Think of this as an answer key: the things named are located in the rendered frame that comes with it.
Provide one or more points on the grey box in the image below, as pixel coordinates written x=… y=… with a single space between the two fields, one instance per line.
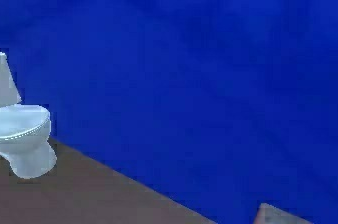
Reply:
x=277 y=216

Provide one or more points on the white toilet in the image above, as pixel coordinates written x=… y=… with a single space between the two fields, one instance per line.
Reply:
x=13 y=126

